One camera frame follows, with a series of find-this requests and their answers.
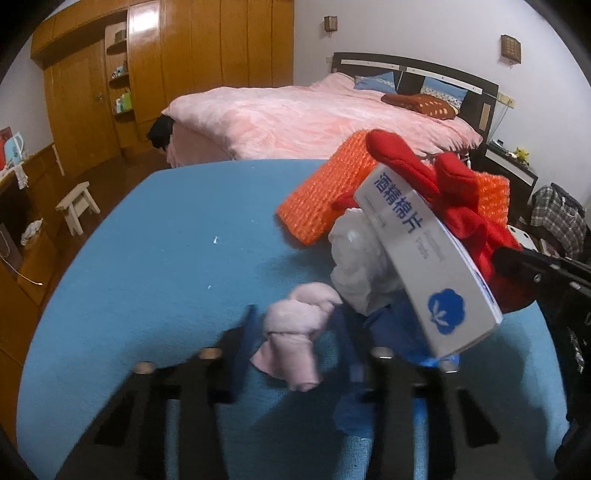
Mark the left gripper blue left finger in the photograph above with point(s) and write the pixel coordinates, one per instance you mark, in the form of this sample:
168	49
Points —
237	345

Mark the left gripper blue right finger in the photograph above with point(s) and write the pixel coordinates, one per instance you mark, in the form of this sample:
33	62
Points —
362	372

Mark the pink cloth strip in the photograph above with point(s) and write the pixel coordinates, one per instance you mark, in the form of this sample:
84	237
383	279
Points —
290	328

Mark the blue plastic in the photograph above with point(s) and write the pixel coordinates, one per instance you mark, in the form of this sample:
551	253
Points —
413	378

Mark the white tissue ball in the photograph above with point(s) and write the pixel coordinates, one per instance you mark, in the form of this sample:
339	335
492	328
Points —
364	274

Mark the white blue alcohol pad box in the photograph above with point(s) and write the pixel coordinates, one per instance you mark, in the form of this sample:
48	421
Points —
455	307

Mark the orange foam net sleeve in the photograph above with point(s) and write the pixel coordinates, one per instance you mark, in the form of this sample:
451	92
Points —
309	212

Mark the red fabric bow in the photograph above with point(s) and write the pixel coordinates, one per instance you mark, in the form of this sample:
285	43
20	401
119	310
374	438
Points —
450	189

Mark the plaid clothes pile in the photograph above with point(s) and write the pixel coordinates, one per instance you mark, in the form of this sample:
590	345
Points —
561	216

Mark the blue table cloth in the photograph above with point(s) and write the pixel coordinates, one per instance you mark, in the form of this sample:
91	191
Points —
173	266

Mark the yellow plush toy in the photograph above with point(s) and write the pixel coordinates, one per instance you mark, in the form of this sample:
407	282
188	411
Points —
522	155

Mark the black white nightstand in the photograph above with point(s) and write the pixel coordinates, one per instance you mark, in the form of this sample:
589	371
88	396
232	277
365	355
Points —
522	180

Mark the black bed headboard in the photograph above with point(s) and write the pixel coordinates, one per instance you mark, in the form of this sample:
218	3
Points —
478	107

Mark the white wooden stool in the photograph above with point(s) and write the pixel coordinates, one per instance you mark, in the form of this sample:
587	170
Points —
74	204

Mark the right blue pillow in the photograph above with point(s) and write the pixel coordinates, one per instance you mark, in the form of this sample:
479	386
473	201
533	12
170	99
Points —
449	93

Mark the blue pillow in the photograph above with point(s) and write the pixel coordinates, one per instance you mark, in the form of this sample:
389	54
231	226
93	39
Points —
449	93
384	83

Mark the black garment on bed end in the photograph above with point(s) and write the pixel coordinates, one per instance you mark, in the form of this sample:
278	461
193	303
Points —
160	132

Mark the brown dotted pillow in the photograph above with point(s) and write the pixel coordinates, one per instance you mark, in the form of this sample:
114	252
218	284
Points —
423	104

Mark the pink quilt bed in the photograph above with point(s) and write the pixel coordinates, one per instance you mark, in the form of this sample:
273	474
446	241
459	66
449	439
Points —
298	122

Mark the wooden side cabinet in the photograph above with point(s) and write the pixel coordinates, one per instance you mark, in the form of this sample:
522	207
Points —
27	264

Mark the left blue pillow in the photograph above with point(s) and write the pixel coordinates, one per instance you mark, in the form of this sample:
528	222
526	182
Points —
384	83

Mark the light blue electric kettle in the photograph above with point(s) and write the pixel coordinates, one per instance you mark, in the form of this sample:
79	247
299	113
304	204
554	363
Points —
13	150

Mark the wooden wardrobe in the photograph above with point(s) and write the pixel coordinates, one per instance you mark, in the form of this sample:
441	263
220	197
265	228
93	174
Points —
111	67

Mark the red picture box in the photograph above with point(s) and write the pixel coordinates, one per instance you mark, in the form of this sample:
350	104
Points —
5	135

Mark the right wall lamp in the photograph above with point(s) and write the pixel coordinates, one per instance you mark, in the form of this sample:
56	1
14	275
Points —
511	49

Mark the wall lamp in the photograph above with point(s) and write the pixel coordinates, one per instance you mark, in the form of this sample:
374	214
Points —
331	24
511	49

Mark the left wall lamp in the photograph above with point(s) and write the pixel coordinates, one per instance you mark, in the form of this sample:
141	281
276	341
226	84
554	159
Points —
331	24

